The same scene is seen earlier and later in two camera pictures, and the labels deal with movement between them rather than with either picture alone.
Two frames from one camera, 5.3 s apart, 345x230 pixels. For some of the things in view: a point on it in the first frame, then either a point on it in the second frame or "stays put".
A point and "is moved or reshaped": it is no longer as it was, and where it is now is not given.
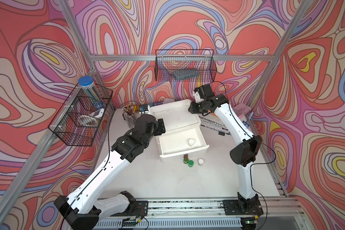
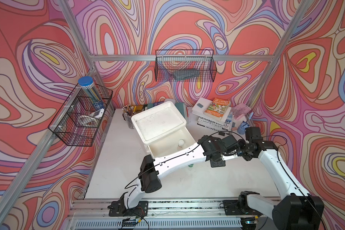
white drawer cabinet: x=178 y=116 → x=162 y=129
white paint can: x=191 y=142 → x=180 y=143
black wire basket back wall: x=185 y=65 stays put
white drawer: x=180 y=143 is moved or reshaped
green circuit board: x=129 y=222 stays put
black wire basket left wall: x=76 y=121 stays put
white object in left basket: x=92 y=120 stays put
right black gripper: x=192 y=109 → x=247 y=156
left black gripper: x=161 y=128 → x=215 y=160
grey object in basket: x=179 y=74 stays put
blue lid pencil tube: x=86 y=83 stays put
